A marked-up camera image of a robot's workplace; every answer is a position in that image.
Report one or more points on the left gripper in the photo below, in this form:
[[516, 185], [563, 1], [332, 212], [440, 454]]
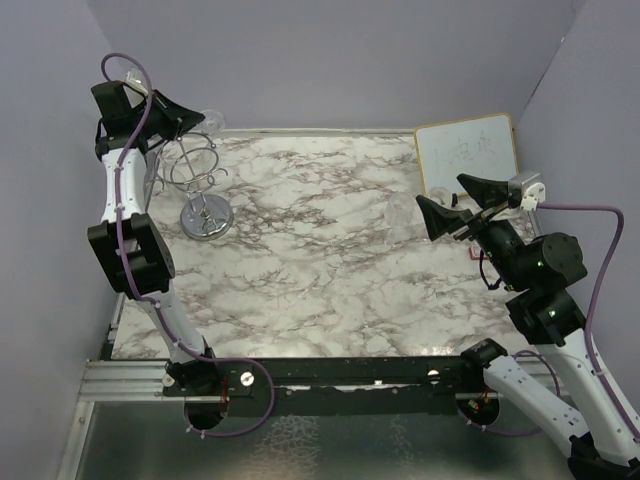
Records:
[[177, 119]]

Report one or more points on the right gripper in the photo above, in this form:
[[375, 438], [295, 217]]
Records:
[[488, 193]]

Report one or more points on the clear wine glass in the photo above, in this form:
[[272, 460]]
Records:
[[213, 122], [441, 196], [398, 216]]

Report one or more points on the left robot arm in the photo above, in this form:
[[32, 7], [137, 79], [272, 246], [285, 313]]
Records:
[[129, 247]]

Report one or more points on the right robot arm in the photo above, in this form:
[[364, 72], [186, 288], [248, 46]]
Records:
[[598, 432]]

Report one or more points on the chrome wine glass rack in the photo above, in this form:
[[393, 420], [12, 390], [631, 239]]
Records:
[[191, 166]]

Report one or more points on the small red white card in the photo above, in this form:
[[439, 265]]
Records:
[[476, 252]]

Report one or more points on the small whiteboard on stand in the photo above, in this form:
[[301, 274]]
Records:
[[482, 147]]

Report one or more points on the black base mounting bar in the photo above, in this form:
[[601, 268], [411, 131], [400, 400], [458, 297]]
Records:
[[336, 386]]

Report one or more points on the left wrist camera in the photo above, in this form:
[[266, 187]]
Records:
[[135, 79]]

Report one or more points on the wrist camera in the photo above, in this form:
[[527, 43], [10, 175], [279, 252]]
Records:
[[135, 79], [526, 191]]

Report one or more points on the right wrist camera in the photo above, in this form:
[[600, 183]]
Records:
[[526, 191]]

